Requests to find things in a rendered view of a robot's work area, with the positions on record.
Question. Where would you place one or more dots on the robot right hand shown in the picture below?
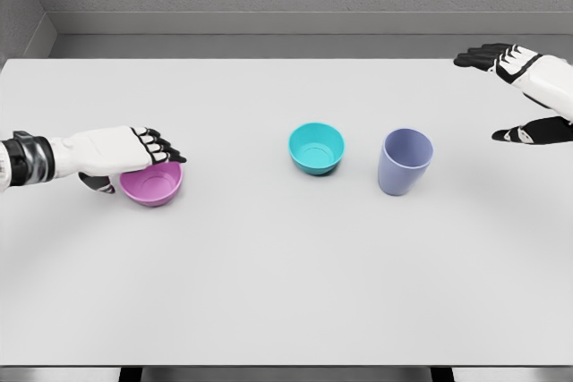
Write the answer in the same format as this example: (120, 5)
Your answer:
(537, 82)

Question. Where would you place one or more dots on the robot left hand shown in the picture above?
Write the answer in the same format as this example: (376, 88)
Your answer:
(112, 149)

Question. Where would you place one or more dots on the pink bowl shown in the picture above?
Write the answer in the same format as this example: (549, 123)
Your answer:
(154, 185)

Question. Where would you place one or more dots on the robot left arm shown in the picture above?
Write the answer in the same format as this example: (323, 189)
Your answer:
(31, 156)

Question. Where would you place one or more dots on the lavender cup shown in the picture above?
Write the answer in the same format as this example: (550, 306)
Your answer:
(403, 163)

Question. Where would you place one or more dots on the teal bowl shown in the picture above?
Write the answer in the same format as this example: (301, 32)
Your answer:
(316, 147)

